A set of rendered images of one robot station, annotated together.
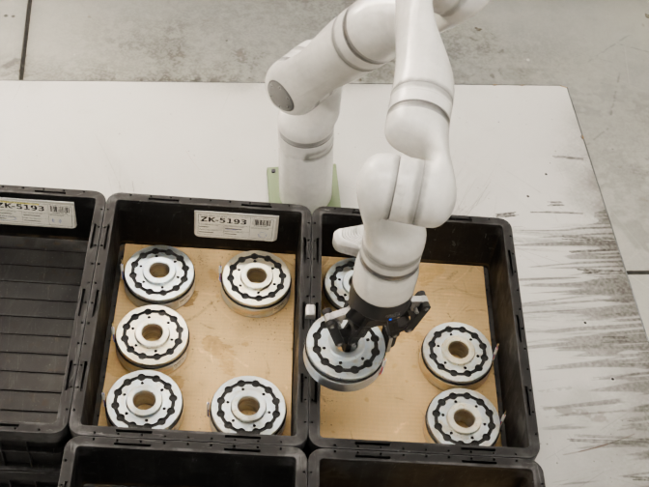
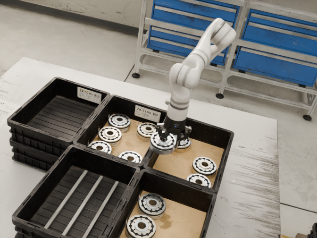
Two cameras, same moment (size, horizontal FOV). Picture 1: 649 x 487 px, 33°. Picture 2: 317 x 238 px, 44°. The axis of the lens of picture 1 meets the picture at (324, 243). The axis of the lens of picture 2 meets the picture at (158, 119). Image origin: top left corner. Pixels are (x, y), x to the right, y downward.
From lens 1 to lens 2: 55 cm
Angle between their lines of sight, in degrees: 19
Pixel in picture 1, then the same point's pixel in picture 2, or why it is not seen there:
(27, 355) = (71, 131)
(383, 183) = (177, 69)
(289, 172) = not seen: hidden behind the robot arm
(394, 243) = (178, 93)
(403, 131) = (189, 61)
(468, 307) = (214, 157)
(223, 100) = (162, 96)
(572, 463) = (237, 220)
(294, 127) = not seen: hidden behind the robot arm
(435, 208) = (190, 79)
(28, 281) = (81, 114)
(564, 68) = (292, 140)
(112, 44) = not seen: hidden behind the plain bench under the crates
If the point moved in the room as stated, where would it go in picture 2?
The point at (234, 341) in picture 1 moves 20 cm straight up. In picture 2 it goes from (134, 145) to (139, 108)
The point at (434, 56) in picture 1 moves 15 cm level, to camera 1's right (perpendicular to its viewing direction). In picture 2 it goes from (205, 45) to (245, 58)
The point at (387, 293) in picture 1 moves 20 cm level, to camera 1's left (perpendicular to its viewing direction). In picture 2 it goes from (175, 114) to (126, 94)
